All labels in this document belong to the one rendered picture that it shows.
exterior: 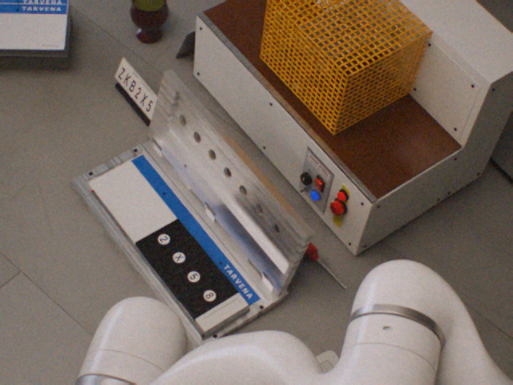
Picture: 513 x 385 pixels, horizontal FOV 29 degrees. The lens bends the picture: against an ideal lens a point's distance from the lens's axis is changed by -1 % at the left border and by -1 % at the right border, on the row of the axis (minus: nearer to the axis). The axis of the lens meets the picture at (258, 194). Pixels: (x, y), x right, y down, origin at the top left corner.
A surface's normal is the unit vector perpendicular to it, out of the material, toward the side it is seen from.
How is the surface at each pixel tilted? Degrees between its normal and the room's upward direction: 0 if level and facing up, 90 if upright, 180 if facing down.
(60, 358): 0
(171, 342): 50
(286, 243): 76
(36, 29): 0
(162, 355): 39
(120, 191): 0
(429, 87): 90
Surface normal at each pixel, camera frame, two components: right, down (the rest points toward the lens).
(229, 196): -0.75, 0.32
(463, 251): 0.08, -0.56
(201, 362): -0.58, -0.52
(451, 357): -0.75, 0.04
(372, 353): -0.35, -0.63
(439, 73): -0.80, 0.46
